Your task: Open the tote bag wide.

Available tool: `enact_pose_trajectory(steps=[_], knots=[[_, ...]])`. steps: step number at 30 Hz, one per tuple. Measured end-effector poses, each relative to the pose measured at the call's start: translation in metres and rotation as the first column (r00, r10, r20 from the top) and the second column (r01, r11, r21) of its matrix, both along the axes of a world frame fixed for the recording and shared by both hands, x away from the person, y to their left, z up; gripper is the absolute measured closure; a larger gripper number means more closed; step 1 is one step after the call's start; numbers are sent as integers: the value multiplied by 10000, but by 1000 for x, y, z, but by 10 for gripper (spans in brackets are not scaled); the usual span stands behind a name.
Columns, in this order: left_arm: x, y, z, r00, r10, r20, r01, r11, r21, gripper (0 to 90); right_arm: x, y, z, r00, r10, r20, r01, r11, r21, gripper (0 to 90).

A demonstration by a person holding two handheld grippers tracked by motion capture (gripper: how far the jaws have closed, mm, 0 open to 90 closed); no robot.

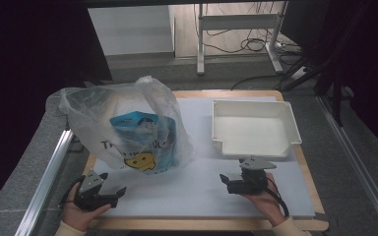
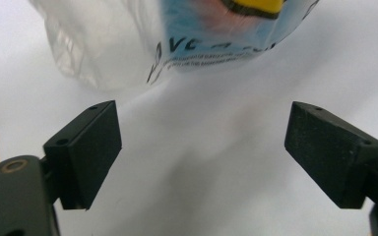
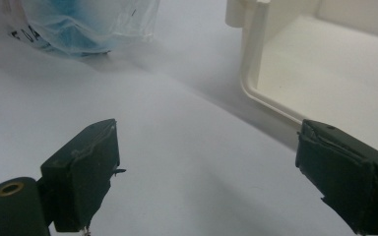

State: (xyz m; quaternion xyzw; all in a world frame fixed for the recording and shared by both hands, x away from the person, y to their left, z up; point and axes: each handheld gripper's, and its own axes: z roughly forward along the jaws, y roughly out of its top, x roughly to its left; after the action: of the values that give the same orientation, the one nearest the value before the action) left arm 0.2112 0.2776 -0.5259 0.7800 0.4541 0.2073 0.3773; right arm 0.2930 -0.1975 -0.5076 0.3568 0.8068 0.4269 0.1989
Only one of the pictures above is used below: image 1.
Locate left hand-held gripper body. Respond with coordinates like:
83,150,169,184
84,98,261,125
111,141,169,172
73,169,119,211

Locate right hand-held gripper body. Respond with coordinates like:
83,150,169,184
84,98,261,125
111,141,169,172
238,155,278,196

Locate translucent white plastic bag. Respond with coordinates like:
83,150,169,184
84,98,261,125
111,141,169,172
58,75,195,176

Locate person's left hand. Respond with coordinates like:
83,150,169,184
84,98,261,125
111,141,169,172
61,181,112,232

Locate person's right hand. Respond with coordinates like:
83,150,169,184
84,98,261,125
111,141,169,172
241,172,287,227

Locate wooden table board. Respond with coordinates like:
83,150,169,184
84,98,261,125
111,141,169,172
83,89,330,232

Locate pale grey foam mat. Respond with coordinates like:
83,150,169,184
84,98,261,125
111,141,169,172
93,95,316,219

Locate white plastic tray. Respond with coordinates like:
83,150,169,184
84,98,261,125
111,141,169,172
211,99,303,159

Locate blue snack packet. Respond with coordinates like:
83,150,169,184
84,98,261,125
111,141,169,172
109,110,179,171

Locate black stand legs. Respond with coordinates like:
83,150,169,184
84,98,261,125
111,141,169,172
281,30,355,128

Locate dark curtain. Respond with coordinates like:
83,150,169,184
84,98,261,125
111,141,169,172
281,0,378,162
0,0,113,221

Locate black wrist strap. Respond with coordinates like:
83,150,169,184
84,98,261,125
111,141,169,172
58,174,87,209

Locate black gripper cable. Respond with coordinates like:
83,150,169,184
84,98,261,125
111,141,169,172
265,184,290,218

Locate aluminium rail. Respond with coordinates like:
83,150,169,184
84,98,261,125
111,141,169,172
14,129,75,236
316,94,378,236

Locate tangle of black floor cables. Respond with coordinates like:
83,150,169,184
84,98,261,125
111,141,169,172
193,2,304,56

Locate white wall panel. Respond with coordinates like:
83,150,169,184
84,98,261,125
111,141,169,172
87,4,175,57

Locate white metal desk frame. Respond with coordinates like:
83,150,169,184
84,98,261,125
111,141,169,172
196,1,288,76

